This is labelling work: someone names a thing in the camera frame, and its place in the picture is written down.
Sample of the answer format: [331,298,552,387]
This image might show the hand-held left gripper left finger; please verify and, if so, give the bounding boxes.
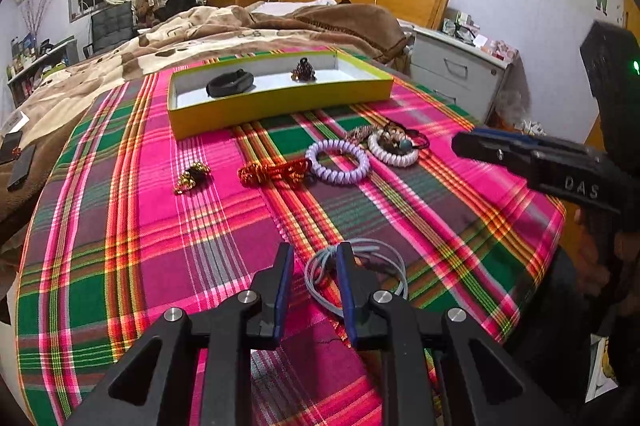
[65,242,296,426]

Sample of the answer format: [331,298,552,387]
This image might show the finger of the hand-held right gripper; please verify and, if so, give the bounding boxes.
[451,132,538,194]
[470,128,553,149]

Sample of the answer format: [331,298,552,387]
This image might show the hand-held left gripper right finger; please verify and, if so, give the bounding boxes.
[336,242,576,426]

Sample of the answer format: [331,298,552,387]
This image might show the grey elastic hair ties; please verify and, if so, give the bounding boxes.
[304,238,408,319]

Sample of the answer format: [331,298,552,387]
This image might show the black beaded hair ties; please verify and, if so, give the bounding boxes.
[382,118,431,152]

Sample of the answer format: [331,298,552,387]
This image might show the white spiral hair tie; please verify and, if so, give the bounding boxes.
[367,129,420,168]

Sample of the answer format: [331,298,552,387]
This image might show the purple spiral hair tie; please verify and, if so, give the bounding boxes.
[305,138,371,185]

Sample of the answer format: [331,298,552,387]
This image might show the red bead bracelet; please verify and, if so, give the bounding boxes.
[237,157,313,188]

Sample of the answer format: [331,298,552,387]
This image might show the gold bead bracelet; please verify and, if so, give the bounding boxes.
[173,161,213,195]

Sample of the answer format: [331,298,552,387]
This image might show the yellow cardboard box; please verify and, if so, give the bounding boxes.
[166,51,394,141]

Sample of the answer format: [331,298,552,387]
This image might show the person's right hand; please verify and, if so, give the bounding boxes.
[574,206,615,298]

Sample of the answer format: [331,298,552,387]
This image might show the white nightstand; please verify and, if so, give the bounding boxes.
[409,28,518,124]

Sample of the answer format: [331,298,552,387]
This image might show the pink floral box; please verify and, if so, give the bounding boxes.
[492,38,518,59]

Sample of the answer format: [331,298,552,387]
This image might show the green white boxes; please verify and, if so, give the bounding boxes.
[442,11,481,41]

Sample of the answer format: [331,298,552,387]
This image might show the person's dark trousers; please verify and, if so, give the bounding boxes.
[510,251,623,402]

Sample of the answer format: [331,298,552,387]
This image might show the pink green plaid cloth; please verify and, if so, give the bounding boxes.
[15,51,566,426]

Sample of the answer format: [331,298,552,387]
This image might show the black wristband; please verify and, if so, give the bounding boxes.
[206,69,254,98]

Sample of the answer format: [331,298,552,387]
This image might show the white pillow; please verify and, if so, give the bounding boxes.
[250,0,338,14]

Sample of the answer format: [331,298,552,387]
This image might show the brown patterned blanket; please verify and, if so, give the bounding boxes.
[0,3,411,227]

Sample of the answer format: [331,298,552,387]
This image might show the black smartphone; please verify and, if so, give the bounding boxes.
[7,143,38,192]

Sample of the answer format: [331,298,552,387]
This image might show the brown teddy bear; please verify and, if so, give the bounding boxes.
[131,0,158,27]

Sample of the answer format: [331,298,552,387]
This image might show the black phone with red charm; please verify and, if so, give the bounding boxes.
[0,130,25,166]

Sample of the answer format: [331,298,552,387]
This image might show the black office chair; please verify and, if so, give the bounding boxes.
[82,2,136,57]

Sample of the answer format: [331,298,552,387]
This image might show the white card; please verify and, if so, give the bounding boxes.
[2,111,28,132]

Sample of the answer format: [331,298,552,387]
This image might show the white bookshelf desk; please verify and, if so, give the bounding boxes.
[7,36,81,109]

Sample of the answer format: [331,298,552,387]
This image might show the dried flower branches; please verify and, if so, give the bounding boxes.
[20,0,58,39]

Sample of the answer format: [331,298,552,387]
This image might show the brown beaded hair tie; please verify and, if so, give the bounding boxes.
[291,57,317,83]

